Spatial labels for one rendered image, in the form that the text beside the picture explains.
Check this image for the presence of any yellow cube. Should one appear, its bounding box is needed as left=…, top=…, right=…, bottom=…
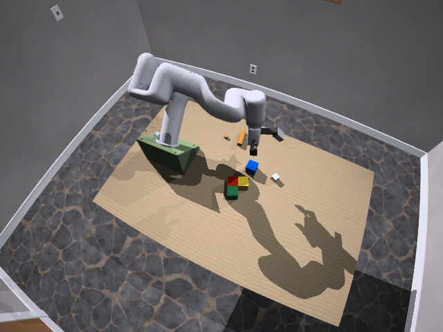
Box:
left=238, top=176, right=248, bottom=190

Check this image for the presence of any blue cube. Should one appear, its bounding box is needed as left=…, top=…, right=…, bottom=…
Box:
left=245, top=160, right=259, bottom=175

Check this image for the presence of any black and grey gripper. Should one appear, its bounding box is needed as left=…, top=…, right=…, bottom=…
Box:
left=246, top=124, right=264, bottom=156

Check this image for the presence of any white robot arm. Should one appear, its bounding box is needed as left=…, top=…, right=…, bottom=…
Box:
left=128, top=53, right=266, bottom=148

